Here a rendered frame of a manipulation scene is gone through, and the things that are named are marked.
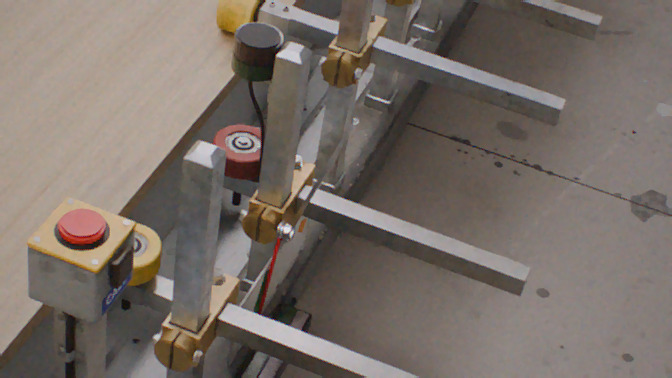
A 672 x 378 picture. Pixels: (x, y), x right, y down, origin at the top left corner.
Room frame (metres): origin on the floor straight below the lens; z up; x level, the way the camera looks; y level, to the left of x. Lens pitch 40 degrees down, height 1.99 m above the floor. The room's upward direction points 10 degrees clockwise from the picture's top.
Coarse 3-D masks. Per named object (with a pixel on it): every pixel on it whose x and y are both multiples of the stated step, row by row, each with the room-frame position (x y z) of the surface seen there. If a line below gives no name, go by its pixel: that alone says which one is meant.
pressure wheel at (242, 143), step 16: (224, 128) 1.37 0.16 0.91; (240, 128) 1.37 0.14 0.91; (256, 128) 1.38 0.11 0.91; (224, 144) 1.33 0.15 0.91; (240, 144) 1.34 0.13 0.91; (256, 144) 1.35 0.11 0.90; (240, 160) 1.31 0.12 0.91; (256, 160) 1.31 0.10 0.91; (240, 176) 1.31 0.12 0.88; (256, 176) 1.31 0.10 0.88
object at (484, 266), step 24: (240, 192) 1.33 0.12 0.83; (312, 216) 1.30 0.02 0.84; (336, 216) 1.29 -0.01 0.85; (360, 216) 1.29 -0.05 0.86; (384, 216) 1.30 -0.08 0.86; (384, 240) 1.27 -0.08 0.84; (408, 240) 1.27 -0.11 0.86; (432, 240) 1.27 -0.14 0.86; (456, 240) 1.28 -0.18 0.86; (432, 264) 1.26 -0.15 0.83; (456, 264) 1.25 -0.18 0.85; (480, 264) 1.24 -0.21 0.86; (504, 264) 1.25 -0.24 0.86; (504, 288) 1.23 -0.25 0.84
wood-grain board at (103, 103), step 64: (0, 0) 1.58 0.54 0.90; (64, 0) 1.61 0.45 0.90; (128, 0) 1.64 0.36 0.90; (192, 0) 1.67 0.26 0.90; (0, 64) 1.43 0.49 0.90; (64, 64) 1.45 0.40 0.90; (128, 64) 1.48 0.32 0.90; (192, 64) 1.51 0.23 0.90; (0, 128) 1.29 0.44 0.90; (64, 128) 1.31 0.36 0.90; (128, 128) 1.34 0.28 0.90; (192, 128) 1.37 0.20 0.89; (0, 192) 1.17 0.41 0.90; (64, 192) 1.19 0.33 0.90; (128, 192) 1.21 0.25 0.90; (0, 256) 1.06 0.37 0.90; (0, 320) 0.96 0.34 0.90
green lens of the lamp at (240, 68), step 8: (232, 56) 1.29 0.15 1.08; (232, 64) 1.29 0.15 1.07; (240, 64) 1.28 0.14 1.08; (248, 64) 1.27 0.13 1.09; (272, 64) 1.28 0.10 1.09; (240, 72) 1.28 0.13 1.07; (248, 72) 1.27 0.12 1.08; (256, 72) 1.27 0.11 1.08; (264, 72) 1.28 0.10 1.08; (272, 72) 1.28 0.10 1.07; (248, 80) 1.27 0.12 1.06; (256, 80) 1.27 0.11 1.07; (264, 80) 1.28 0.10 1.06
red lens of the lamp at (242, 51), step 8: (280, 32) 1.32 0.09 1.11; (240, 48) 1.28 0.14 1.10; (248, 48) 1.27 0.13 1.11; (272, 48) 1.28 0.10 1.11; (280, 48) 1.29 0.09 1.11; (240, 56) 1.28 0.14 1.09; (248, 56) 1.27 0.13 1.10; (256, 56) 1.27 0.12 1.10; (264, 56) 1.27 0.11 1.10; (272, 56) 1.28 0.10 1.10; (256, 64) 1.27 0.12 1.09; (264, 64) 1.27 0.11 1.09
